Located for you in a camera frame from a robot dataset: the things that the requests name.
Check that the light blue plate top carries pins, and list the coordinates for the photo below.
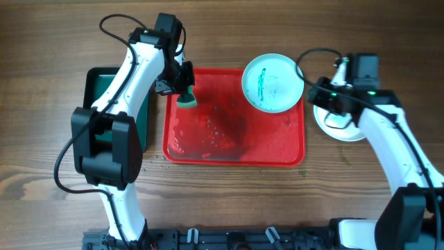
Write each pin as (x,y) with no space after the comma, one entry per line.
(271,83)

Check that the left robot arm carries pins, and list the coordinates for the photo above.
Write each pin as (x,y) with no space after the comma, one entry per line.
(105,140)

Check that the white plate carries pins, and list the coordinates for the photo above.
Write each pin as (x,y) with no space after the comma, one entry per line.
(336,126)

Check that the red plastic tray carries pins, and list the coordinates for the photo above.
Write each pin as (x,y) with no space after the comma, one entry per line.
(225,129)

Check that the green sponge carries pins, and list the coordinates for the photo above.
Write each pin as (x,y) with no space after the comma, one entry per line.
(187,100)

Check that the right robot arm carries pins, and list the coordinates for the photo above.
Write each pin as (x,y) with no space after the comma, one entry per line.
(413,218)

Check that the dark green tray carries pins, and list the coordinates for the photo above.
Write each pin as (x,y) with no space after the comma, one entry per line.
(98,79)

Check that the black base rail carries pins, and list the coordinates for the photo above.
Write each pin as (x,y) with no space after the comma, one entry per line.
(194,239)

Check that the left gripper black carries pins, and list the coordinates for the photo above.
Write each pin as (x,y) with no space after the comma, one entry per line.
(189,79)

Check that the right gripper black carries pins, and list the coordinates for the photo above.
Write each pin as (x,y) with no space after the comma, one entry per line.
(320,97)

